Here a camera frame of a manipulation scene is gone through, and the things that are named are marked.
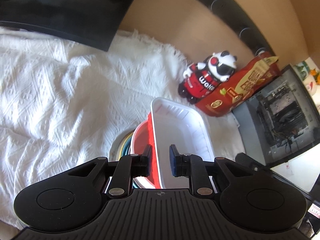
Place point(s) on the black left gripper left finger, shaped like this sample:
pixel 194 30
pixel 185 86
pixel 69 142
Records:
pixel 116 179

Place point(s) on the red snack bag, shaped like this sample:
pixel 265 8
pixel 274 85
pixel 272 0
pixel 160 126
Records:
pixel 260 71

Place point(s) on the grey computer case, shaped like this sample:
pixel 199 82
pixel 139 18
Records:
pixel 280 121

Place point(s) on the red panda figurine bottle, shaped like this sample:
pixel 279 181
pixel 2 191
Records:
pixel 202 78

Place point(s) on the black monitor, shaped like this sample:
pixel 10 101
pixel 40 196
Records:
pixel 90 22

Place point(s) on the yellow plate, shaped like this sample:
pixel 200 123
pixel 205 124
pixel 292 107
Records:
pixel 121 154

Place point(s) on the stainless steel bowl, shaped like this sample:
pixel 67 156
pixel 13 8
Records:
pixel 118 143

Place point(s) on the white rectangular plastic tray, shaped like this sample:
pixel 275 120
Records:
pixel 182 126

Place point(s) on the black stovetop panel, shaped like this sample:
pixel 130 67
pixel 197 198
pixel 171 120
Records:
pixel 236 18

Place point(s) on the white textured tablecloth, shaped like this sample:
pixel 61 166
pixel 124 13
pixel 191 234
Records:
pixel 63 103

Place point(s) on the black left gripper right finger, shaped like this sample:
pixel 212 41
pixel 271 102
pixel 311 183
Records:
pixel 205 177

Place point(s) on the blue ceramic bowl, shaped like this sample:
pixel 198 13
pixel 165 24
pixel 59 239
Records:
pixel 127 147

